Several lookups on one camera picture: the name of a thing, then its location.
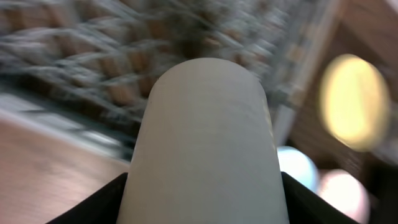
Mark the white bowl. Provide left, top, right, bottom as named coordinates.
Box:
left=317, top=169, right=371, bottom=224

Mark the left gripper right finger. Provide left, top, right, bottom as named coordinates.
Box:
left=281, top=172, right=358, bottom=224

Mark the yellow round plate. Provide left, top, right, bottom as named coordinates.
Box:
left=319, top=54, right=391, bottom=152

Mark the grey plastic dishwasher rack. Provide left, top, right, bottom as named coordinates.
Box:
left=1, top=0, right=341, bottom=160

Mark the light blue bowl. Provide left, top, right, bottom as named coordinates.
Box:
left=277, top=146, right=320, bottom=193

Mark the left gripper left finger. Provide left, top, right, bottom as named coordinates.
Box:
left=47, top=172, right=127, bottom=224

